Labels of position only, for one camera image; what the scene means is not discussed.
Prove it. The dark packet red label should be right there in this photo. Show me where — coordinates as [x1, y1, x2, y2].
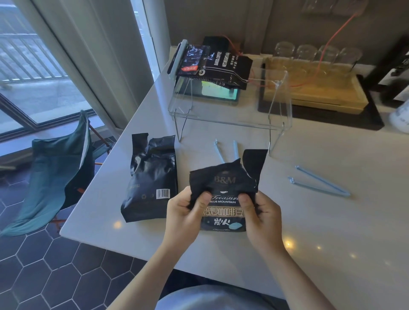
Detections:
[176, 44, 212, 77]

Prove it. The clear acrylic stand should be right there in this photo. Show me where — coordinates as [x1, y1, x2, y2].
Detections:
[168, 68, 293, 157]

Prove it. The person's left forearm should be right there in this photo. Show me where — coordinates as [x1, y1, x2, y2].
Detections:
[107, 243, 181, 310]

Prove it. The person's right forearm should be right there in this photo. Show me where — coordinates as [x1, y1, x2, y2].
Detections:
[256, 246, 337, 310]

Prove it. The black coffee bag blue label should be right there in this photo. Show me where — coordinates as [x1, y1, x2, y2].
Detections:
[189, 149, 268, 233]

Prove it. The balcony railing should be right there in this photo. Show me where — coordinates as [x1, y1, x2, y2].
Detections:
[0, 3, 69, 84]

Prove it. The tablet with lit screen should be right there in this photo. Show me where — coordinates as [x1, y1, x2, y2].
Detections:
[178, 79, 240, 106]

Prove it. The clear drinking glass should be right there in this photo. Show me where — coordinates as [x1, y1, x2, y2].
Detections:
[339, 47, 363, 70]
[317, 45, 340, 65]
[274, 42, 296, 62]
[295, 44, 319, 64]

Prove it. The beige curtain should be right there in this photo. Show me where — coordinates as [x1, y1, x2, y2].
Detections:
[12, 0, 148, 129]

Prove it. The orange cable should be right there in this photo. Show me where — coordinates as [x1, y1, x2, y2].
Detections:
[222, 12, 359, 89]

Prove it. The light blue sealing clip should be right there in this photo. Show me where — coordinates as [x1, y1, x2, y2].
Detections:
[287, 165, 351, 198]
[213, 139, 239, 165]

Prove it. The black bag white print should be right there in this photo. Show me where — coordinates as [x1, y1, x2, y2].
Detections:
[199, 36, 253, 91]

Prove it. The white cup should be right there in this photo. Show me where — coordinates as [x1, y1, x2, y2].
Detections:
[389, 99, 409, 134]

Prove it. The plain black coffee bag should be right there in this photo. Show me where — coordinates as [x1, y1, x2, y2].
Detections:
[120, 132, 178, 223]

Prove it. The green folding camp chair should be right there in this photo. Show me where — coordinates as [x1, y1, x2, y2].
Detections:
[0, 110, 113, 238]

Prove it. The wooden tray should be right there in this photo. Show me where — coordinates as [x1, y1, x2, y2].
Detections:
[263, 57, 370, 115]

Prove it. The grey bag sealer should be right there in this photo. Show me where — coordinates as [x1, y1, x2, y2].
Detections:
[168, 39, 188, 80]

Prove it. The person's right hand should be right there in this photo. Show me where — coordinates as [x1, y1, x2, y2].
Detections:
[238, 191, 291, 257]

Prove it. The person's left hand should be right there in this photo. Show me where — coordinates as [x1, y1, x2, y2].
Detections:
[162, 187, 213, 253]

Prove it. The person's light blue clothing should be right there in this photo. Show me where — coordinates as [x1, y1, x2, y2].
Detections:
[155, 285, 282, 310]

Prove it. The black appliance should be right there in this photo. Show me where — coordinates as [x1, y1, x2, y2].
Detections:
[364, 34, 409, 106]

